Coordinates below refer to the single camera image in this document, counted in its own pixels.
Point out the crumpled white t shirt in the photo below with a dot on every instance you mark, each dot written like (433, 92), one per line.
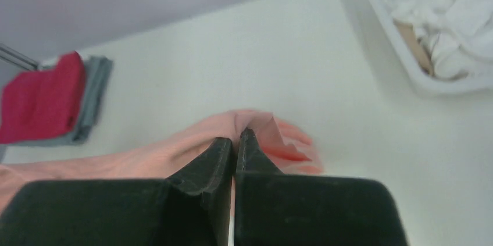
(457, 34)

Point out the white plastic laundry basket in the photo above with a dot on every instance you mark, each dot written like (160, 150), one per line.
(421, 82)

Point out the folded red t shirt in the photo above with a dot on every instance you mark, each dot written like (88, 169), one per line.
(43, 104)

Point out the salmon pink t shirt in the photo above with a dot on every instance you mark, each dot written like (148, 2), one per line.
(286, 145)

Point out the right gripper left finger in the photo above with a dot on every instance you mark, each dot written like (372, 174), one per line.
(191, 207)

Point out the folded grey blue t shirt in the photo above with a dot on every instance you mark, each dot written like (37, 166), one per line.
(98, 70)

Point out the beige garment in basket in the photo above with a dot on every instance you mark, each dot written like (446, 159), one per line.
(421, 56)

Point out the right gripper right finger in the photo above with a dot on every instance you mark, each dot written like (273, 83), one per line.
(275, 208)

